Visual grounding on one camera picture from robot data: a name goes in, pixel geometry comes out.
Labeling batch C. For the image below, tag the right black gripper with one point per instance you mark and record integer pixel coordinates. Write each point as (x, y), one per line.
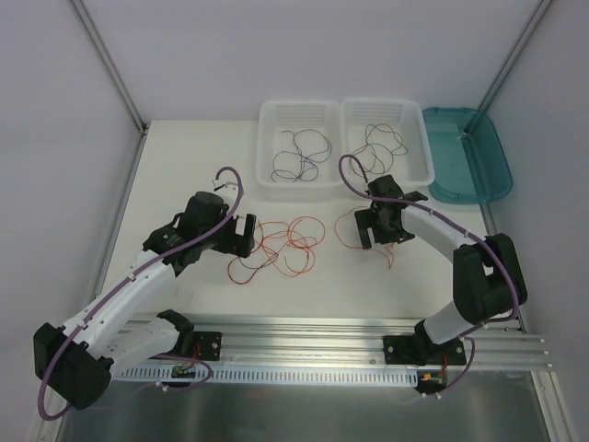
(368, 228)

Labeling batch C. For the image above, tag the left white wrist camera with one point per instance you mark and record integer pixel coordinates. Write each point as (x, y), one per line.
(226, 189)

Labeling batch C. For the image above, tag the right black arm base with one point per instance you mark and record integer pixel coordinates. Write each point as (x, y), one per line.
(408, 350)

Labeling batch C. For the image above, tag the right white perforated basket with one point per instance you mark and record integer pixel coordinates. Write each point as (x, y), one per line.
(388, 136)

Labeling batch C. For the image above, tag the aluminium mounting rail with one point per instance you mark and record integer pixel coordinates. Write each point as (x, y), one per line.
(323, 342)

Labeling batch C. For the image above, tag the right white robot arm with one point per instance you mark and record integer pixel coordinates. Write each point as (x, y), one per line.
(487, 281)

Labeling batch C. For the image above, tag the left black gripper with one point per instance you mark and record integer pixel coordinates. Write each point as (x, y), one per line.
(246, 235)

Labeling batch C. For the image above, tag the teal plastic tray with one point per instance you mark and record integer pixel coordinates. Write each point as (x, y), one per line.
(469, 163)

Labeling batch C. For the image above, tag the slotted white cable duct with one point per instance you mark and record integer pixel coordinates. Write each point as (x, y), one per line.
(273, 375)

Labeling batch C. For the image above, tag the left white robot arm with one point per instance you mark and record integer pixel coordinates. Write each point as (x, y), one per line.
(80, 358)

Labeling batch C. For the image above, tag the left white perforated basket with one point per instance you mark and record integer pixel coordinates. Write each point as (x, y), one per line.
(299, 144)

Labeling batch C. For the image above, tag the white perforated basket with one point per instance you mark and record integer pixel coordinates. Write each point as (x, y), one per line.
(299, 144)
(388, 136)

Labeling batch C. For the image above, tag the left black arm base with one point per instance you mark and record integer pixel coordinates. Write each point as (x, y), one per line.
(202, 345)

